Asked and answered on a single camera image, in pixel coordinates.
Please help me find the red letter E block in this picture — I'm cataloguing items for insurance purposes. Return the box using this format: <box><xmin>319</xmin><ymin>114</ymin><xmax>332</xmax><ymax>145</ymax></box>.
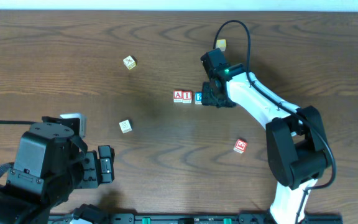
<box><xmin>233</xmin><ymin>139</ymin><xmax>248</xmax><ymax>154</ymax></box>

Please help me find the wooden block with dragonfly drawing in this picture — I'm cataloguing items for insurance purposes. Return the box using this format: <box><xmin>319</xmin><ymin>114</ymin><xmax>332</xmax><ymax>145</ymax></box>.
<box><xmin>123</xmin><ymin>55</ymin><xmax>137</xmax><ymax>70</ymax></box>

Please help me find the blue number 2 block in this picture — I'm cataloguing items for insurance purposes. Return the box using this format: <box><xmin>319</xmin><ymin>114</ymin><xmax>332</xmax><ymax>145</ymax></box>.
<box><xmin>195</xmin><ymin>92</ymin><xmax>202</xmax><ymax>105</ymax></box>

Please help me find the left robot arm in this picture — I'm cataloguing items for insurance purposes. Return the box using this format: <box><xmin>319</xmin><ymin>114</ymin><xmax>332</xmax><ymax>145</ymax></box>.
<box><xmin>0</xmin><ymin>113</ymin><xmax>115</xmax><ymax>223</ymax></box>

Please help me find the yellow-topped wooden block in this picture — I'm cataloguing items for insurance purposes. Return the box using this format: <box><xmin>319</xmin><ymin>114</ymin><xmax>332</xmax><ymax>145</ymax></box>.
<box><xmin>215</xmin><ymin>39</ymin><xmax>227</xmax><ymax>52</ymax></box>

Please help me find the red letter I block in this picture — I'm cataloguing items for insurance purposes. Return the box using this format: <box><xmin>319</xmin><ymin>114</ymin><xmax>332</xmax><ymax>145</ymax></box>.
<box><xmin>182</xmin><ymin>91</ymin><xmax>193</xmax><ymax>104</ymax></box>

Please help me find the red letter A block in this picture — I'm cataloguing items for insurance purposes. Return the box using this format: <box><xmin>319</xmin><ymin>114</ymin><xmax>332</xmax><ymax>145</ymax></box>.
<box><xmin>173</xmin><ymin>90</ymin><xmax>183</xmax><ymax>103</ymax></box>

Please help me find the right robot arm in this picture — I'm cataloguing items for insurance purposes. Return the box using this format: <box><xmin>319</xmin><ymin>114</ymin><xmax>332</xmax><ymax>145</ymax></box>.
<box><xmin>201</xmin><ymin>49</ymin><xmax>336</xmax><ymax>223</ymax></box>

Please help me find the black mounting rail with bases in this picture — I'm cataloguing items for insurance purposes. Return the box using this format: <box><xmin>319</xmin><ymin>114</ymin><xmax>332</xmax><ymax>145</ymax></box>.
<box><xmin>48</xmin><ymin>203</ymin><xmax>344</xmax><ymax>224</ymax></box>

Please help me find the plain wooden number 5 block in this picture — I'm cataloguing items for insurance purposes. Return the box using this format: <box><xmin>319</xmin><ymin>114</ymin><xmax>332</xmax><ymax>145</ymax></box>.
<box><xmin>119</xmin><ymin>119</ymin><xmax>132</xmax><ymax>134</ymax></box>

